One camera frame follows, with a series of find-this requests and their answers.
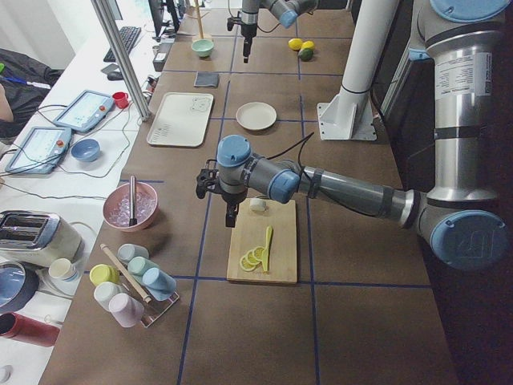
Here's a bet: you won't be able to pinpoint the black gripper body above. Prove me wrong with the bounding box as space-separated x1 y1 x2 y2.
241 24 255 52
221 192 245 219

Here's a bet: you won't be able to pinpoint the beige round plate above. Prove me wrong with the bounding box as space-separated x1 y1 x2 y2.
236 102 277 131

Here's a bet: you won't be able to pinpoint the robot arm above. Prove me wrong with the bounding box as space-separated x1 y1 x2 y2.
210 1 512 271
237 0 319 63

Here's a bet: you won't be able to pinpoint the white bear serving tray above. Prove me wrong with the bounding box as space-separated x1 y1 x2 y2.
147 92 214 148

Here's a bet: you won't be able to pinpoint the bamboo cutting board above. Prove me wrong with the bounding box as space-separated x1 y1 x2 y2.
227 199 297 284

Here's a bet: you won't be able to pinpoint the mint green bowl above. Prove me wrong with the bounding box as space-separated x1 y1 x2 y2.
191 38 214 59

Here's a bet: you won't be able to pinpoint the lemon slice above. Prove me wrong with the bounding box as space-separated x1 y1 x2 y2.
253 246 265 261
239 255 260 272

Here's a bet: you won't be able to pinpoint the yellow lemon upper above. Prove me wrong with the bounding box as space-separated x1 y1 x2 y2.
288 38 303 51

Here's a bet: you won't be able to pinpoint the yellow lemon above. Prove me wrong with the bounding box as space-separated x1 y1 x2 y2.
288 38 303 51
301 40 315 51

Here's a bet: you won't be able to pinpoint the wooden mug tree stand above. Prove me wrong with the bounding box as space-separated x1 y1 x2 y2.
192 0 213 42

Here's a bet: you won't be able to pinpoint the folded grey cloth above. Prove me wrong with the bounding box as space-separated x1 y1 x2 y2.
194 71 220 88

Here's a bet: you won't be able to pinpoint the yellow-green plastic knife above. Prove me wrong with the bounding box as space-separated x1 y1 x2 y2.
261 226 273 273

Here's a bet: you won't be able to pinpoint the lemon slice outer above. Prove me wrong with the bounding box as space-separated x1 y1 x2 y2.
239 255 260 272

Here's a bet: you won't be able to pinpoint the green avocado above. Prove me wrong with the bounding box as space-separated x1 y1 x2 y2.
297 48 314 62

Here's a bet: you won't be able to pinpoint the yellow lemon lower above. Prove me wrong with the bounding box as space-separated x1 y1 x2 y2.
301 40 315 51

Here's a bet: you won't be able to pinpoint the black box with label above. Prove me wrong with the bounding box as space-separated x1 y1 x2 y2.
152 43 173 72

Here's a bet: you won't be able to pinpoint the black monitor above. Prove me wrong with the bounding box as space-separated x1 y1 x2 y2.
147 0 180 42

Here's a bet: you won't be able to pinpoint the steel black-tipped tongs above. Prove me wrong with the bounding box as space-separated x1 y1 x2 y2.
128 176 137 227

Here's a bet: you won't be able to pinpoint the light blue cup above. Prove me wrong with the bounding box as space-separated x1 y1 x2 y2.
143 268 177 301

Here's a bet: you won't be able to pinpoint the pink bowl with ice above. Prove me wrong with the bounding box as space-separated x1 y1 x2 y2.
103 182 159 232

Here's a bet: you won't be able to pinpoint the mint cup on rack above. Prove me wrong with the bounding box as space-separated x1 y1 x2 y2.
127 256 159 277

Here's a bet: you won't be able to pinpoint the grey-blue cup on rack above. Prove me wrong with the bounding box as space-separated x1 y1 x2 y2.
117 243 149 263

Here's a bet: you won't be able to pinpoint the black keyboard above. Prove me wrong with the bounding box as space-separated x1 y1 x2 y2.
103 26 141 63

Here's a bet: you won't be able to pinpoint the red mug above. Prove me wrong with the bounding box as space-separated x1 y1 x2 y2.
111 91 129 109

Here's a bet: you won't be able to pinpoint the black computer mouse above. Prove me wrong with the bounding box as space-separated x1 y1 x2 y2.
107 71 123 81

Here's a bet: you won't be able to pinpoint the pink cup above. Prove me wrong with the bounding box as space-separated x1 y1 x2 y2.
109 293 144 328

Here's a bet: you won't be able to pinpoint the yellow cup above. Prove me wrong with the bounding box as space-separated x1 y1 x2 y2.
89 264 119 286

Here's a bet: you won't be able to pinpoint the white cup on rack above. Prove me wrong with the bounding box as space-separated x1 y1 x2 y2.
94 281 128 312

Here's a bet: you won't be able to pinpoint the blue bowl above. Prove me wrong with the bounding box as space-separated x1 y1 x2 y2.
71 139 101 163

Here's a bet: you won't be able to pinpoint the blue teach pendant far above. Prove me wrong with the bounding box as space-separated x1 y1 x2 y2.
53 90 114 132

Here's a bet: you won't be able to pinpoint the blue teach pendant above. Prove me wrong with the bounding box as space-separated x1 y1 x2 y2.
53 90 114 132
5 127 72 175

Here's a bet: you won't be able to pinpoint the white paper cup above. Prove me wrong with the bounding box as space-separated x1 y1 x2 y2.
48 258 79 282

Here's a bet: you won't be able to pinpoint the blue teach pendant near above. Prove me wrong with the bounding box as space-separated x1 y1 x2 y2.
5 127 72 175

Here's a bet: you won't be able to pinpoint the cream toaster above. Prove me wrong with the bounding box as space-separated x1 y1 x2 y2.
1 210 82 267

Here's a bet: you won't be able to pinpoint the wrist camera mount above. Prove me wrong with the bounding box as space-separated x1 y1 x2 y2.
227 12 241 31
196 159 222 199

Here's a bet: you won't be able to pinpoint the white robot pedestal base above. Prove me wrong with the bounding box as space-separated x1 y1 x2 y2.
317 0 399 141

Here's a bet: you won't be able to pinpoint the wire cup rack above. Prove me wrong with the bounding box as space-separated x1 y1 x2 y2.
122 279 180 328

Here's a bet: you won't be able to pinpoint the aluminium frame post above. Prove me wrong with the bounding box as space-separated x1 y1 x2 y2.
91 0 151 122

